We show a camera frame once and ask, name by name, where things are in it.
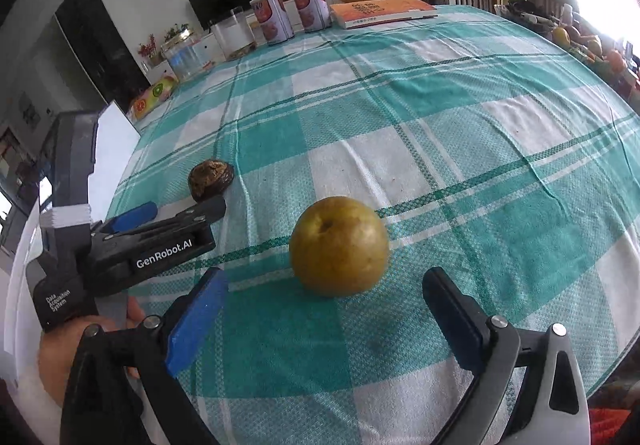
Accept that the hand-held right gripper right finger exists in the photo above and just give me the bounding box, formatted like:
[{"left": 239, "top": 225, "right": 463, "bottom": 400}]
[{"left": 422, "top": 267, "right": 591, "bottom": 445}]

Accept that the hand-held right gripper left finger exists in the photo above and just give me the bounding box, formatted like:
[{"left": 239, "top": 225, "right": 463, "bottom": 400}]
[{"left": 60, "top": 267, "right": 231, "bottom": 445}]

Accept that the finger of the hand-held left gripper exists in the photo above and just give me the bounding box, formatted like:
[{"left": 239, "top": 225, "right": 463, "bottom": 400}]
[
  {"left": 102, "top": 202, "right": 158, "bottom": 233},
  {"left": 172, "top": 199, "right": 227, "bottom": 227}
]

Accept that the dark brown water chestnut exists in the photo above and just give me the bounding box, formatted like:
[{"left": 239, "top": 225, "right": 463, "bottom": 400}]
[{"left": 187, "top": 160, "right": 235, "bottom": 203}]

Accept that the green-yellow round citrus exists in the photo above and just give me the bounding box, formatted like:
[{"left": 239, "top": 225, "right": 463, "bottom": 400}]
[{"left": 289, "top": 196, "right": 391, "bottom": 298}]

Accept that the person's left hand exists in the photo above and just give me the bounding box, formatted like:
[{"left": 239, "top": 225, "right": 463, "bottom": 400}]
[{"left": 39, "top": 297, "right": 146, "bottom": 406}]

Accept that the fruit-print tray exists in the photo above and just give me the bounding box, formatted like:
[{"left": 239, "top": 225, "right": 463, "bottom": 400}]
[{"left": 127, "top": 75, "right": 179, "bottom": 120}]

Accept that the glass jar with gold lid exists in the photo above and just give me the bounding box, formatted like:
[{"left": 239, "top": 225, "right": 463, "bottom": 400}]
[{"left": 161, "top": 30, "right": 206, "bottom": 82}]

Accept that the clear container with black lid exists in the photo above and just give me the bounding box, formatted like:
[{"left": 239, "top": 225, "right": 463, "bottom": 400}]
[{"left": 210, "top": 7, "right": 258, "bottom": 62}]

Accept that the black cabinet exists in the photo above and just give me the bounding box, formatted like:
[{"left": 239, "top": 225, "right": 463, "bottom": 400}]
[{"left": 55, "top": 0, "right": 151, "bottom": 103}]

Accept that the teal checked tablecloth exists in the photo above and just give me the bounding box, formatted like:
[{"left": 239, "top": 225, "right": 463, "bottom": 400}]
[{"left": 102, "top": 5, "right": 640, "bottom": 445}]

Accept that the red and white can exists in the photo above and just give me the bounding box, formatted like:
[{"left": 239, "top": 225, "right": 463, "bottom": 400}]
[
  {"left": 250, "top": 0, "right": 294, "bottom": 46},
  {"left": 290, "top": 0, "right": 332, "bottom": 32}
]

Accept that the orange book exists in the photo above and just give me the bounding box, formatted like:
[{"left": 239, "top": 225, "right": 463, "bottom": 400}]
[{"left": 330, "top": 0, "right": 438, "bottom": 30}]

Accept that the pile of mixed fruit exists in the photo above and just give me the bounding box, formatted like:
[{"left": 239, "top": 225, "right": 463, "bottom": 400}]
[{"left": 550, "top": 22, "right": 640, "bottom": 96}]

